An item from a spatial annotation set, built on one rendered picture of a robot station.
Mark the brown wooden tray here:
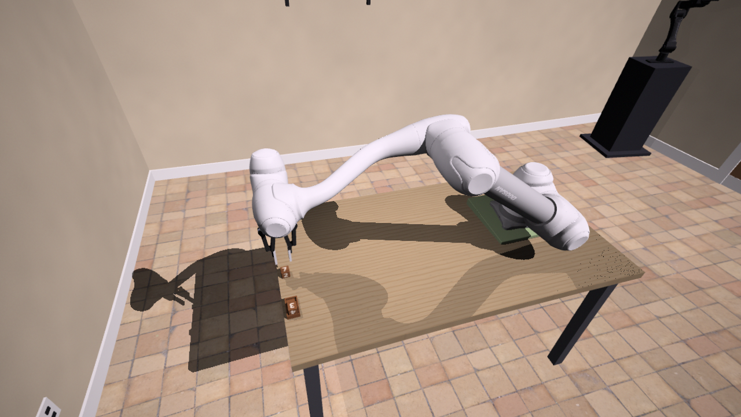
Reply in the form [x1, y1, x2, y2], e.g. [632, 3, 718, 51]
[284, 296, 300, 319]

